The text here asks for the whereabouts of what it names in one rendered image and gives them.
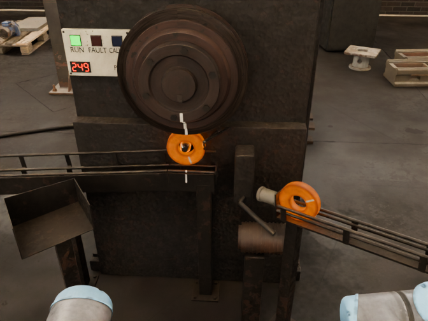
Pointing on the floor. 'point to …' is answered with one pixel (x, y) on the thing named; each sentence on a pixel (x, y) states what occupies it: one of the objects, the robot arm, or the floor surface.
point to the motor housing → (256, 262)
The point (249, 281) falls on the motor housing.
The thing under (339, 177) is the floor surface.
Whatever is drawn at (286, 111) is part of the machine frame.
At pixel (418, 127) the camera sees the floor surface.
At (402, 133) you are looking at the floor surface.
